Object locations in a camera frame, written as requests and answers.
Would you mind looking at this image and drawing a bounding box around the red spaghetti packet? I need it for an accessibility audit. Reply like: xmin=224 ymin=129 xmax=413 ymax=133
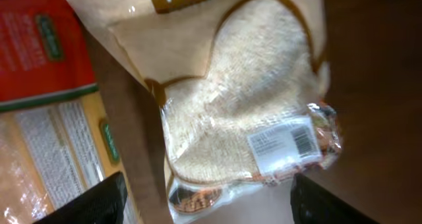
xmin=1 ymin=0 xmax=125 ymax=223

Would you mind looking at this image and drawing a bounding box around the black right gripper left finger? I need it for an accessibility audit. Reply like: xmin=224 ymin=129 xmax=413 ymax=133
xmin=34 ymin=171 xmax=128 ymax=224

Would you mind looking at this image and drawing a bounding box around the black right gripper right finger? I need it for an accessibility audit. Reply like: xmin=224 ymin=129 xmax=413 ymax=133
xmin=290 ymin=173 xmax=378 ymax=224

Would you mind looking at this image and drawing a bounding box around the beige brown snack bag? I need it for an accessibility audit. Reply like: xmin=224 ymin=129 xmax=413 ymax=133
xmin=67 ymin=0 xmax=341 ymax=223

